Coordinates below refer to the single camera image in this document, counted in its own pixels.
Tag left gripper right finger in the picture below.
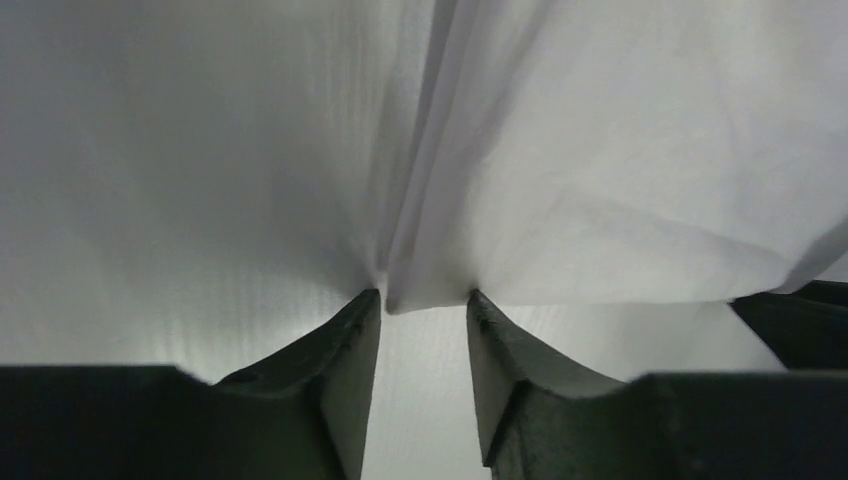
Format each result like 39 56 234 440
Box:
467 291 847 479

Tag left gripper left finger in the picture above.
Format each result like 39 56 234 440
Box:
1 289 381 479

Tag white t shirt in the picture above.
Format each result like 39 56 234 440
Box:
385 1 847 313

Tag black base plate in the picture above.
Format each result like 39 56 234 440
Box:
730 280 847 370

